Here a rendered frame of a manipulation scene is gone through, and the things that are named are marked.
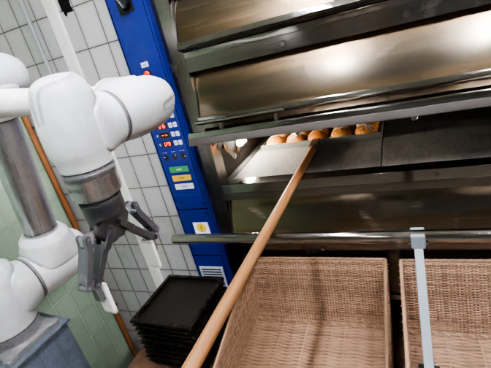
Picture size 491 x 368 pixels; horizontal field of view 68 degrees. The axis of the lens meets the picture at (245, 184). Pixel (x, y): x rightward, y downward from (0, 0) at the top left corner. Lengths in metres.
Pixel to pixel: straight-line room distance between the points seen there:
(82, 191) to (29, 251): 0.70
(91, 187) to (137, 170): 1.01
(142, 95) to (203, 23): 0.65
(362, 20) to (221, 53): 0.46
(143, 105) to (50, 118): 0.17
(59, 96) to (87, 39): 1.00
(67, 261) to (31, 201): 0.24
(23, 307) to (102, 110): 0.82
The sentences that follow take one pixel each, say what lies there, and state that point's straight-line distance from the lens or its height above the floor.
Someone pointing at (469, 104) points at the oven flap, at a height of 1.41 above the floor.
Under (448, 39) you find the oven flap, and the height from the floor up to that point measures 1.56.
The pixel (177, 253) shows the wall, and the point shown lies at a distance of 1.78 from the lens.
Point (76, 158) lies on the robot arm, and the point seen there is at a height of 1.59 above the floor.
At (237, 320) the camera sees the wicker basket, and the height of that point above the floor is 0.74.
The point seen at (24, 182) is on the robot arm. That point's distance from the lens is 1.25.
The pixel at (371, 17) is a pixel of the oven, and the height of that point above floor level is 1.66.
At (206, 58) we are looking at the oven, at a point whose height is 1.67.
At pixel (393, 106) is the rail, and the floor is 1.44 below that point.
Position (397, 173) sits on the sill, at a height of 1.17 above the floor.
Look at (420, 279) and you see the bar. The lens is 0.97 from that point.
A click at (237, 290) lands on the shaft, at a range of 0.83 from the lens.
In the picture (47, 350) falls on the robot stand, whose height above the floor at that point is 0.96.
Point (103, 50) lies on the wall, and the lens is 1.57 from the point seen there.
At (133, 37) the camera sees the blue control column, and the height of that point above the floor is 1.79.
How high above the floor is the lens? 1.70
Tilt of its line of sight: 21 degrees down
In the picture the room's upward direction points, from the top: 14 degrees counter-clockwise
